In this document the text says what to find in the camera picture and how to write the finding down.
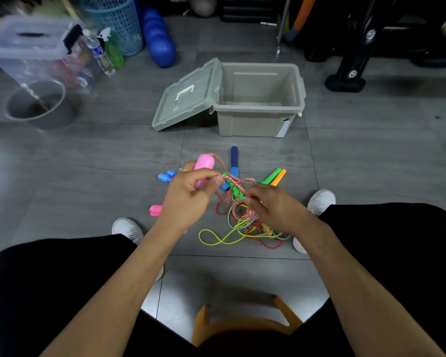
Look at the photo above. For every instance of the clear plastic lidded bin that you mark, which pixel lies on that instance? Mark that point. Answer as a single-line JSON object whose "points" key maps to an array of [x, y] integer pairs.
{"points": [[22, 52]]}

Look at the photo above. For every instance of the white right shoe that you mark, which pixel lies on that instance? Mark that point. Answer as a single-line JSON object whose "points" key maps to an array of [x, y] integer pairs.
{"points": [[321, 200]]}

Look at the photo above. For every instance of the white shoe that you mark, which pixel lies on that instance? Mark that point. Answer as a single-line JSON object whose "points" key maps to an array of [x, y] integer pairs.
{"points": [[321, 200], [126, 228]]}

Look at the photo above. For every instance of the person's left forearm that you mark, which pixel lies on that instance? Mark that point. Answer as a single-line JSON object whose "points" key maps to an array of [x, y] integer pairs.
{"points": [[111, 304]]}

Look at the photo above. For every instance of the person's leg black trousers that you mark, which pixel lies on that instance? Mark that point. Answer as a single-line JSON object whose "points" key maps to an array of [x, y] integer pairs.
{"points": [[41, 278], [412, 241]]}

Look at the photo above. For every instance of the black dumbbell rack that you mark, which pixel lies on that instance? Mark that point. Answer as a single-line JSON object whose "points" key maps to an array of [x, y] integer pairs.
{"points": [[351, 66]]}

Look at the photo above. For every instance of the grey-green box lid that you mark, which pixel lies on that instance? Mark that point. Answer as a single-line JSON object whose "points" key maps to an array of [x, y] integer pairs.
{"points": [[186, 102]]}

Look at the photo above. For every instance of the clear water bottle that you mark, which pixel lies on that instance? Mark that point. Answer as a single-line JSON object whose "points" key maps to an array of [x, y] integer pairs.
{"points": [[104, 63]]}

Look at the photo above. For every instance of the light blue mesh basket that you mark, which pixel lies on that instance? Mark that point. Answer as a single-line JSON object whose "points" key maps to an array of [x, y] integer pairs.
{"points": [[119, 25]]}

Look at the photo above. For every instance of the orange and green foam stick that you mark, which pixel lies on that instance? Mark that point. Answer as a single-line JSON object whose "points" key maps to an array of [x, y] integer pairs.
{"points": [[301, 14]]}

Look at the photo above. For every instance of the white left shoe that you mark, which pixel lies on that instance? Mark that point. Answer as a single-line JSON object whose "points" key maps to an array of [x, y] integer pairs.
{"points": [[126, 228]]}

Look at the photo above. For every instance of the grey plastic storage box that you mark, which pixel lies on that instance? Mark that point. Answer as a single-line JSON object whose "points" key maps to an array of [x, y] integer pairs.
{"points": [[252, 126]]}

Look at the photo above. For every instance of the person's right forearm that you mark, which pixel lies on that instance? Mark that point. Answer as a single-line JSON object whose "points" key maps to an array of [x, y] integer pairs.
{"points": [[371, 301]]}

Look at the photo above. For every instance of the wooden stool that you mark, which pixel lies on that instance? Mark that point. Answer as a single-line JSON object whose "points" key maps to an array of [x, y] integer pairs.
{"points": [[200, 327]]}

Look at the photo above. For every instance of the grey metal bowl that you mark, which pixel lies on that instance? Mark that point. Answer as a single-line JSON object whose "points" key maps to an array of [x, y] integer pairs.
{"points": [[61, 118]]}

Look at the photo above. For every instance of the person's left leg black trousers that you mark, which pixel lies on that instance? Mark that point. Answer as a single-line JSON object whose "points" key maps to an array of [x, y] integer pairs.
{"points": [[41, 278]]}

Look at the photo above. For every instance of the person's right leg black trousers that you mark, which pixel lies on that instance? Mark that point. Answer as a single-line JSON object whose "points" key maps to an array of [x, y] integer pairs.
{"points": [[412, 241]]}

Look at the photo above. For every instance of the person's left hand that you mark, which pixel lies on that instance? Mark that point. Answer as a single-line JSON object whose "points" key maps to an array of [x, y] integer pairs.
{"points": [[186, 204]]}

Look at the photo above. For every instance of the person's right hand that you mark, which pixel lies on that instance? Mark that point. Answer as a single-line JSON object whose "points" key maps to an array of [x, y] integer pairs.
{"points": [[278, 213]]}

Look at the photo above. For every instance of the green spray bottle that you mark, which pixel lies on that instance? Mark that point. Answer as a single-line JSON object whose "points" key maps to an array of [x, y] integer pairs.
{"points": [[115, 55]]}

